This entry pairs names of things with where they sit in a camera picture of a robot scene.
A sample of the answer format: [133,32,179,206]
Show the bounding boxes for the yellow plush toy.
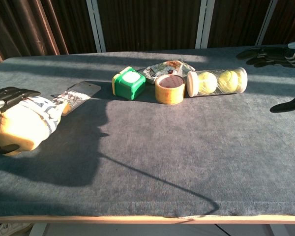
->
[0,95,71,157]

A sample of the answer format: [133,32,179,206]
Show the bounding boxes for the white shoe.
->
[0,223,33,236]

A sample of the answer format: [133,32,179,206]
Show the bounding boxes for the clear tube with white cap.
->
[186,67,248,97]

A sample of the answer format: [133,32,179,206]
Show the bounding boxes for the blister card of hooks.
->
[51,81,102,117]

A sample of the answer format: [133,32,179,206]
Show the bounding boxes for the white frame post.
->
[255,0,279,47]
[195,0,215,49]
[86,0,107,53]

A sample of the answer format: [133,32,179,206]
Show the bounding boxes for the yellow tape roll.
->
[154,74,186,105]

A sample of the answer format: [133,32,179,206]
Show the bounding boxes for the printed snack bag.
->
[143,59,196,85]

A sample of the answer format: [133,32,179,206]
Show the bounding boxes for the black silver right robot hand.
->
[236,40,295,114]

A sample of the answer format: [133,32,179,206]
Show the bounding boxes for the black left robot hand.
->
[0,87,41,155]

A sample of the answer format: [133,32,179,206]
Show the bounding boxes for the green cube box white lid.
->
[111,66,147,101]

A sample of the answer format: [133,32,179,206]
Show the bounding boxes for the yellow tennis ball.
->
[198,72,218,95]
[218,70,239,94]

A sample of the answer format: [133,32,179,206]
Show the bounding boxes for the brown curtain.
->
[0,0,295,62]

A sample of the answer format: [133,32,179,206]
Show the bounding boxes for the grey table cloth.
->
[0,46,295,218]

